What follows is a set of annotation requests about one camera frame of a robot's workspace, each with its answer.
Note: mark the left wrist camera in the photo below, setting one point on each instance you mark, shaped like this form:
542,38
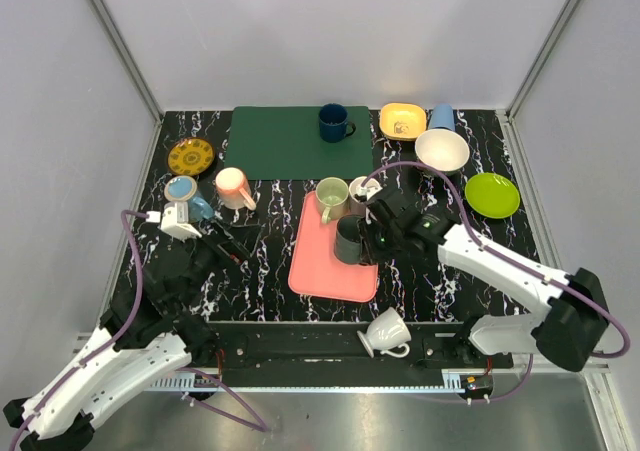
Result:
174,221

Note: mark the yellow patterned saucer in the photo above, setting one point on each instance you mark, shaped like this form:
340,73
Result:
191,156

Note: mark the pink mug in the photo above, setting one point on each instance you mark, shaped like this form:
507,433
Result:
233,189

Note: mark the light blue cup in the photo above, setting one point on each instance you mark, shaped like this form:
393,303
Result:
442,117

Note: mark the blue patterned mug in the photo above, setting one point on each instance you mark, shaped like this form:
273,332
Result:
184,189

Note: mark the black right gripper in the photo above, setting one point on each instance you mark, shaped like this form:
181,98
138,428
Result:
367,226

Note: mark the light green mug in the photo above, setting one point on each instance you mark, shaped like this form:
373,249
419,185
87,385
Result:
332,199

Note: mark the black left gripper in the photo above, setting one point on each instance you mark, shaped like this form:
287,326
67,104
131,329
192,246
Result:
215,241

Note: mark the pink plastic tray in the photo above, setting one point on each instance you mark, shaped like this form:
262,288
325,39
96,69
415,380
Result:
315,271

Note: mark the dark green mat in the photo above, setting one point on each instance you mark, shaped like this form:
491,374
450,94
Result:
284,143

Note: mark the small white mug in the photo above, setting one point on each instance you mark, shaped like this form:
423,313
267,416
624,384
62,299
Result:
358,194

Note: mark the lime green plate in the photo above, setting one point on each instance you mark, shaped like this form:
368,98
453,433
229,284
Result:
492,195

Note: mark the small grey cup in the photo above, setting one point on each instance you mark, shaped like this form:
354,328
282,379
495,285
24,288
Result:
348,246

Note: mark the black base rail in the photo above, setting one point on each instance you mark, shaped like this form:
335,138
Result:
434,345

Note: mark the dark blue mug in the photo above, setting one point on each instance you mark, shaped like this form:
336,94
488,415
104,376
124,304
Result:
334,123

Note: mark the yellow square bowl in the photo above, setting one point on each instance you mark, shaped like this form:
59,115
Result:
402,121

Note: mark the white footed teacup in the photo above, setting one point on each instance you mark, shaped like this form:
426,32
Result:
387,334

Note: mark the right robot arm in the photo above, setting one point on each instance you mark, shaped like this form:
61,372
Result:
564,318

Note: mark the large cream bowl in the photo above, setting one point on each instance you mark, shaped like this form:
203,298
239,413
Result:
443,150

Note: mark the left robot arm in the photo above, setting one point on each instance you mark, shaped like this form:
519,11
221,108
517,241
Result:
143,335

